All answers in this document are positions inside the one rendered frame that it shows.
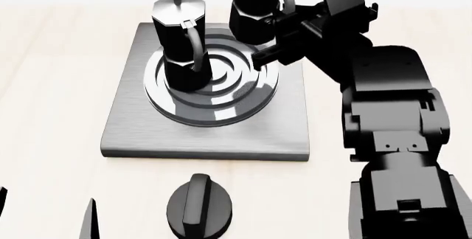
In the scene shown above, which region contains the grey square stove base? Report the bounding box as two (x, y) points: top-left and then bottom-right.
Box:
(100, 22), (310, 163)

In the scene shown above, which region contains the black stove knob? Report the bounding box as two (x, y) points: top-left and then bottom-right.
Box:
(165, 173), (234, 239)

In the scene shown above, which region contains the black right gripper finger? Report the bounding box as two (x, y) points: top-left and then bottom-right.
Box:
(274, 2), (327, 24)
(250, 44), (288, 71)

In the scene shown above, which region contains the black silver moka pot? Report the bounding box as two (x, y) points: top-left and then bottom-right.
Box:
(228, 0), (297, 47)
(152, 0), (213, 92)

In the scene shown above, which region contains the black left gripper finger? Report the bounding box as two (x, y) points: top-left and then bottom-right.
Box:
(0, 186), (8, 215)
(77, 197), (100, 239)

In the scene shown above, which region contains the round ringed stove burner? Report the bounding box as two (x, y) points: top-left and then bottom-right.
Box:
(142, 34), (280, 127)

